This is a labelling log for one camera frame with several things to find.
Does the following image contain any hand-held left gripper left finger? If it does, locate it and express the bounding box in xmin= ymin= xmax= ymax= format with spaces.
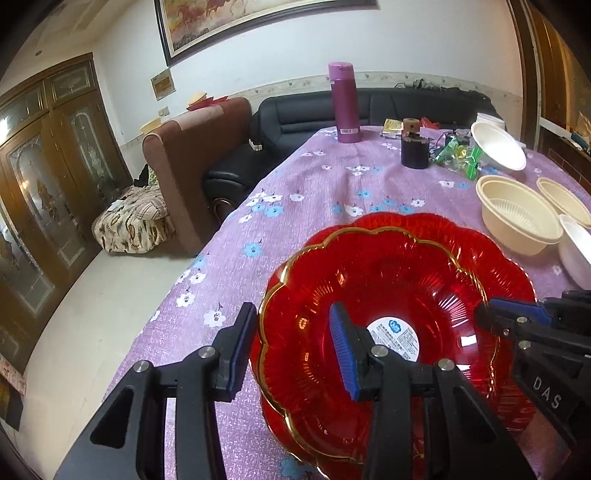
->
xmin=55 ymin=302 xmax=257 ymax=480

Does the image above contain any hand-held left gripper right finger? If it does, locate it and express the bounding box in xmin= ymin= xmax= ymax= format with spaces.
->
xmin=329 ymin=302 xmax=536 ymax=480

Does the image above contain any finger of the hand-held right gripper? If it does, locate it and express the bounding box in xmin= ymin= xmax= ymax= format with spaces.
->
xmin=490 ymin=299 xmax=551 ymax=326
xmin=475 ymin=305 xmax=539 ymax=342

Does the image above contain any white foam bowl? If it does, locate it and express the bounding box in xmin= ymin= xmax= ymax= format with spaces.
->
xmin=558 ymin=213 xmax=591 ymax=296
xmin=470 ymin=121 xmax=527 ymax=174

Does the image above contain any cream plastic strainer bowl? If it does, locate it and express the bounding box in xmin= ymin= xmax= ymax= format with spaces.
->
xmin=475 ymin=174 xmax=565 ymax=257

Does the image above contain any green snack packet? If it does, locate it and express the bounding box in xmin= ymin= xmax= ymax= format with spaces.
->
xmin=459 ymin=148 xmax=483 ymax=180
xmin=433 ymin=137 xmax=469 ymax=167

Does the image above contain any patterned cushioned stool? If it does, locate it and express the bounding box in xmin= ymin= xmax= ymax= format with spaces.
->
xmin=91 ymin=185 xmax=176 ymax=254

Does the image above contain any brown tiled counter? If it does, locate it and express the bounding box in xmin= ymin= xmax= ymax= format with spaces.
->
xmin=540 ymin=117 xmax=591 ymax=174

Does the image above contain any black jar wooden lid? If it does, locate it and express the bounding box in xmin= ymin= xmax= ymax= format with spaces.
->
xmin=400 ymin=118 xmax=431 ymax=169

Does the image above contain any brown armchair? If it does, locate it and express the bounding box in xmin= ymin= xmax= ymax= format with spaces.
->
xmin=142 ymin=97 xmax=252 ymax=257

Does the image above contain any black leather sofa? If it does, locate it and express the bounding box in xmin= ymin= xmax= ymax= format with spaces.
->
xmin=203 ymin=88 xmax=502 ymax=208

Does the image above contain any purple thermos bottle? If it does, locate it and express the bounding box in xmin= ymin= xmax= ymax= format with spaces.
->
xmin=328 ymin=61 xmax=362 ymax=144

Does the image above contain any wooden glass-door cabinet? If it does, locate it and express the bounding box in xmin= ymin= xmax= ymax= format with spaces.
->
xmin=0 ymin=52 xmax=134 ymax=432

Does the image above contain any wooden doorway frame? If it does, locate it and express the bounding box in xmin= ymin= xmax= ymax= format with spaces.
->
xmin=508 ymin=0 xmax=591 ymax=153

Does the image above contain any small wall plaque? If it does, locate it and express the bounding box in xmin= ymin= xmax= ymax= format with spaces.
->
xmin=150 ymin=68 xmax=176 ymax=101

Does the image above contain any framed wall painting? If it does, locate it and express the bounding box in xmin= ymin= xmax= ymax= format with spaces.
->
xmin=154 ymin=0 xmax=379 ymax=68

